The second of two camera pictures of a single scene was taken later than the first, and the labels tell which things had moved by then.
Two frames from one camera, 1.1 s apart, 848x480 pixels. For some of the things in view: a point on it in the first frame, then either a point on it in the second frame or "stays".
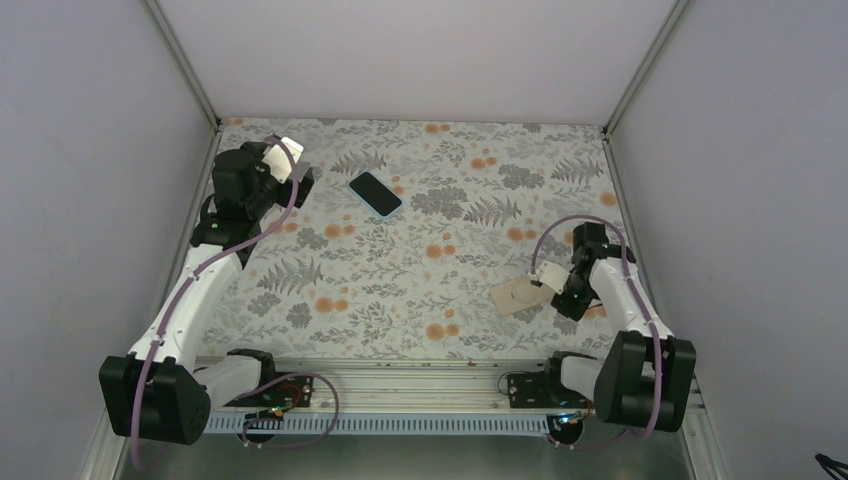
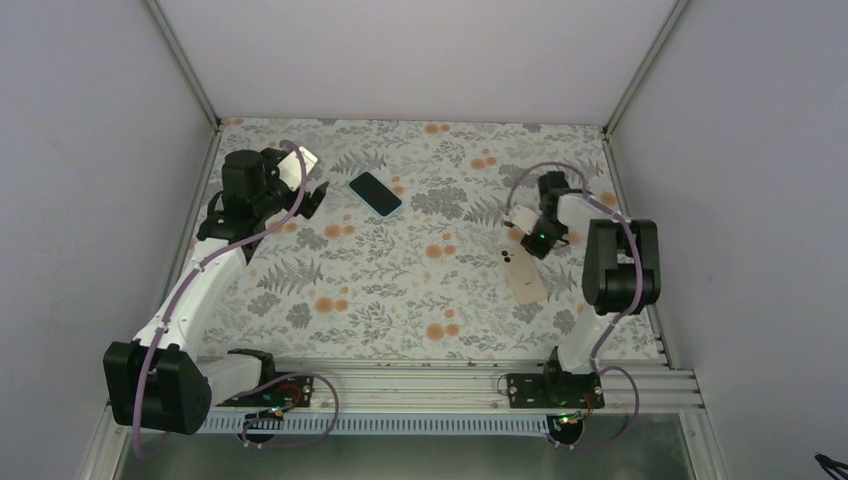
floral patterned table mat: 397,250 stays
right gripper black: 575,312 -> 539,251
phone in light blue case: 378,196 stays
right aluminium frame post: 669,23 stays
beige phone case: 520,295 -> 525,277
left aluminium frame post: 177,54 stays
